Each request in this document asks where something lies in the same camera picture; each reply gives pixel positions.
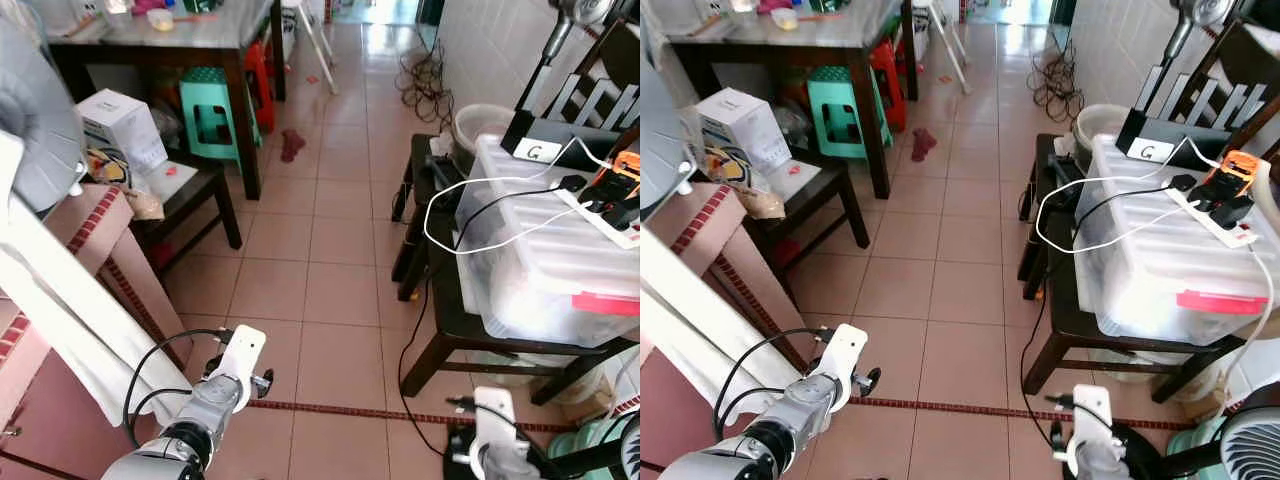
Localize dark wooden bench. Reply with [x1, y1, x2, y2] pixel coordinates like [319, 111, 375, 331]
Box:
[390, 133, 641, 406]
[1015, 133, 1271, 406]

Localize grey hanging apron red print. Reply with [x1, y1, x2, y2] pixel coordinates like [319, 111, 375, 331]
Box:
[0, 20, 193, 429]
[640, 20, 816, 421]

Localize beige bag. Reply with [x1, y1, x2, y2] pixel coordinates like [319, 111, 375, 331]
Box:
[745, 188, 789, 221]
[122, 188, 166, 221]

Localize small dark wooden stool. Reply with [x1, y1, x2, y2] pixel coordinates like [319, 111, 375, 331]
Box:
[745, 150, 871, 276]
[128, 150, 244, 276]

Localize yellow printed snack bag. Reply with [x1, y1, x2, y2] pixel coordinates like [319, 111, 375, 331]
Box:
[700, 150, 746, 186]
[83, 148, 133, 191]

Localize white cardboard box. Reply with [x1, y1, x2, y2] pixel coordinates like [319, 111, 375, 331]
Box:
[695, 88, 793, 179]
[75, 88, 169, 179]

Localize green plastic stool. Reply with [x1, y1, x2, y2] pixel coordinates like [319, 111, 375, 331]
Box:
[180, 67, 263, 161]
[807, 67, 883, 161]

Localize clear plastic storage box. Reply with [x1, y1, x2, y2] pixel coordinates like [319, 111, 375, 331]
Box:
[1075, 133, 1276, 346]
[458, 133, 641, 349]

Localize red plastic stool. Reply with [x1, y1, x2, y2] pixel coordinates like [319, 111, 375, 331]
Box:
[243, 40, 277, 136]
[868, 40, 906, 134]

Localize black adapter plug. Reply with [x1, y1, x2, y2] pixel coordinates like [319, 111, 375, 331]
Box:
[1205, 195, 1256, 231]
[598, 198, 641, 231]

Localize teal plastic basket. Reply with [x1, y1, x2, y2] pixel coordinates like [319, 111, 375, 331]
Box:
[545, 415, 626, 480]
[1165, 425, 1226, 480]

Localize white power strip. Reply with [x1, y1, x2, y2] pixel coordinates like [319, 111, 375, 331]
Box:
[555, 188, 641, 249]
[1165, 188, 1259, 249]

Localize white metal rack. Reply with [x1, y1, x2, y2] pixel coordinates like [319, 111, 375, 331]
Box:
[293, 0, 339, 96]
[925, 0, 973, 96]

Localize beige plastic bucket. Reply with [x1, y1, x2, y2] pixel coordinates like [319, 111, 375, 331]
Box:
[1075, 103, 1136, 176]
[450, 103, 517, 179]

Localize dark wooden dining table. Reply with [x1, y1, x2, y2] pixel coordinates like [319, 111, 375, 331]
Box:
[45, 0, 288, 201]
[668, 0, 921, 199]

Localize black stand with G label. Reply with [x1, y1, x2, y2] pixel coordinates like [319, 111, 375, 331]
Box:
[1115, 0, 1251, 166]
[500, 0, 623, 166]

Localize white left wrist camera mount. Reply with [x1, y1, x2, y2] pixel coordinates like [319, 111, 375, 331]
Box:
[213, 325, 269, 401]
[808, 323, 869, 401]

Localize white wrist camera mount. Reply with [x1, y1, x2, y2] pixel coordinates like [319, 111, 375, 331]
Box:
[472, 387, 516, 471]
[808, 323, 869, 401]
[213, 325, 269, 401]
[1072, 385, 1114, 471]

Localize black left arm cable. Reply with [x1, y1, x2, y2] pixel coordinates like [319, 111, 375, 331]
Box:
[720, 328, 831, 451]
[122, 328, 236, 448]

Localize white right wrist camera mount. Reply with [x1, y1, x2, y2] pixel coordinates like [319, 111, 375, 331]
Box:
[472, 387, 516, 471]
[1072, 385, 1114, 471]

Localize white cable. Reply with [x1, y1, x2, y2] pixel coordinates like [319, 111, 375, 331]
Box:
[1035, 135, 1226, 256]
[423, 135, 613, 256]

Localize tangled black cables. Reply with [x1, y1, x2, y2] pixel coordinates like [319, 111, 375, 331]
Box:
[395, 38, 453, 126]
[1028, 40, 1086, 126]

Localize black power cable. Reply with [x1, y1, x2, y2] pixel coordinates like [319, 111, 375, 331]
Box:
[397, 175, 589, 461]
[1018, 175, 1199, 451]

